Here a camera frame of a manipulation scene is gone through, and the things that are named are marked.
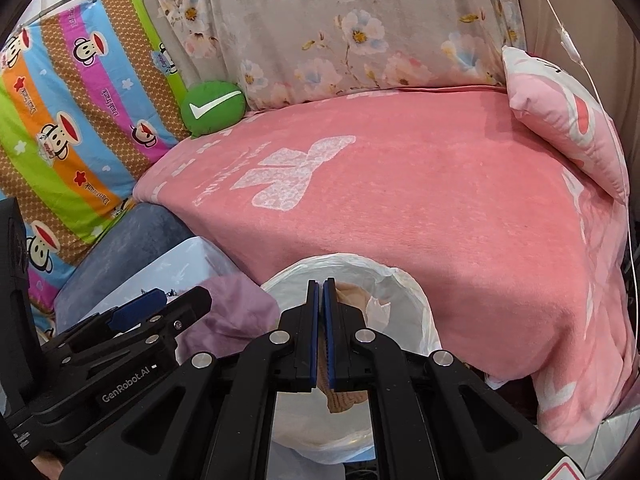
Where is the light blue printed cloth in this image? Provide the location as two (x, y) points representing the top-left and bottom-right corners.
(55, 237), (262, 342)

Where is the purple cloth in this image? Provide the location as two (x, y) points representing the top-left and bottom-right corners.
(175, 275), (282, 362)

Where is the pink printed pillow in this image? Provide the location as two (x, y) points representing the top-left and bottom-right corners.
(501, 46), (631, 206)

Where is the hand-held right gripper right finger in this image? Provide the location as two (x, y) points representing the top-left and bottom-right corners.
(323, 278), (587, 480)

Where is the green check mark pillow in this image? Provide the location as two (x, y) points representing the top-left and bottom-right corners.
(179, 81), (246, 140)

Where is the tan knit sock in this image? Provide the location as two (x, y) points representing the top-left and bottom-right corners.
(315, 282), (396, 415)

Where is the blue-grey cushion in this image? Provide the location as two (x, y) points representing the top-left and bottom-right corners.
(54, 202), (195, 311)

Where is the grey floral quilt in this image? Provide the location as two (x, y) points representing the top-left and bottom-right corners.
(142, 0), (527, 112)

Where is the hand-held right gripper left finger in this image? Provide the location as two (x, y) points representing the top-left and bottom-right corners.
(60, 280), (319, 480)

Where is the striped monkey print quilt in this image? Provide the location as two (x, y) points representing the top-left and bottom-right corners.
(0, 0), (194, 342)

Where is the white cable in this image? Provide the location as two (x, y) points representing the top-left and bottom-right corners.
(519, 0), (640, 313)

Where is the trash bin with white bag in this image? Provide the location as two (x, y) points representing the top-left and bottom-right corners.
(260, 253), (444, 467)

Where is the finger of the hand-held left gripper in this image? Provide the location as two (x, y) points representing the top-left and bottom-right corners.
(30, 286), (213, 441)
(42, 288), (169, 361)

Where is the pink blanket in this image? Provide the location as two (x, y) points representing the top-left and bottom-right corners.
(132, 85), (637, 446)

